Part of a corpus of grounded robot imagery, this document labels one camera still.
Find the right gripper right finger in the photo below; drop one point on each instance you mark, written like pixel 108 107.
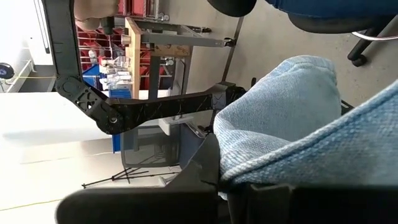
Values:
pixel 311 205

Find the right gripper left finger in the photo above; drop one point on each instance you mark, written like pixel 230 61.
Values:
pixel 140 205

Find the light blue garment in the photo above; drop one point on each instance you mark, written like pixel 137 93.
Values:
pixel 295 124

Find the red bin shelf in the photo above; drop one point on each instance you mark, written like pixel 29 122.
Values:
pixel 90 46

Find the wooden workbench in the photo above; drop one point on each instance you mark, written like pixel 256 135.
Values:
pixel 135 56

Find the black office chair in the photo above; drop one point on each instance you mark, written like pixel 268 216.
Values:
pixel 357 28

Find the person's hand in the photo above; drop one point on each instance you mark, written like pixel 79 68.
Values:
pixel 93 12

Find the black aluminium frame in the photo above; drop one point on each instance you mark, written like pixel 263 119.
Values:
pixel 140 112

